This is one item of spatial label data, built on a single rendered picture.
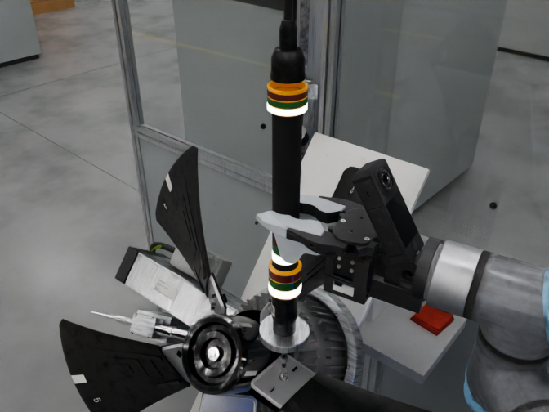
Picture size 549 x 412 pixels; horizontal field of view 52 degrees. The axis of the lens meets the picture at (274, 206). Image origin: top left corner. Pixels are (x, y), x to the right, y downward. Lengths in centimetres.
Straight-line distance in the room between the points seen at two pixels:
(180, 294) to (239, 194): 79
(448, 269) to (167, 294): 68
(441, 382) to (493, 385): 111
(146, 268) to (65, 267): 200
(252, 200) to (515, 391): 132
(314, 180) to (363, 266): 54
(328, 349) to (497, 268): 44
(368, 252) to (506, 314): 15
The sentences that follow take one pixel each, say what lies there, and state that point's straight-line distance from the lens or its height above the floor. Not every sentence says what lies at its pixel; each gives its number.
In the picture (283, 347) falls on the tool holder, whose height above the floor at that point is 129.
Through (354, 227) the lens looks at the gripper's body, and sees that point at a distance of 64.
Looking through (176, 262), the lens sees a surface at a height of 113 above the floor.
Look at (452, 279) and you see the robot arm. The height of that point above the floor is 149.
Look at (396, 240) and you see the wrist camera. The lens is 61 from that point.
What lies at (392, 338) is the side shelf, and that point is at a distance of 142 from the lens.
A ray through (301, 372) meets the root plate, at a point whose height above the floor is 119.
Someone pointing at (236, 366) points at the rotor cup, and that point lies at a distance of 84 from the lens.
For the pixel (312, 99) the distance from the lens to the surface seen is 123.
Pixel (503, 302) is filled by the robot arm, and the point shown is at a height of 148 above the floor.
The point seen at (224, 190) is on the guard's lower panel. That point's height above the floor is 89.
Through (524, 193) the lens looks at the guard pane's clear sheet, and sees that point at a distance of 135.
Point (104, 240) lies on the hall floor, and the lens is 331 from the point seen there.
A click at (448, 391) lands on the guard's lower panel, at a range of 177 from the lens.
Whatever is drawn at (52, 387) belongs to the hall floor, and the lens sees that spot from 258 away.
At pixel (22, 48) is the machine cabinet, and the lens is 656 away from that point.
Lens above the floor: 186
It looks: 32 degrees down
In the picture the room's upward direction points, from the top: straight up
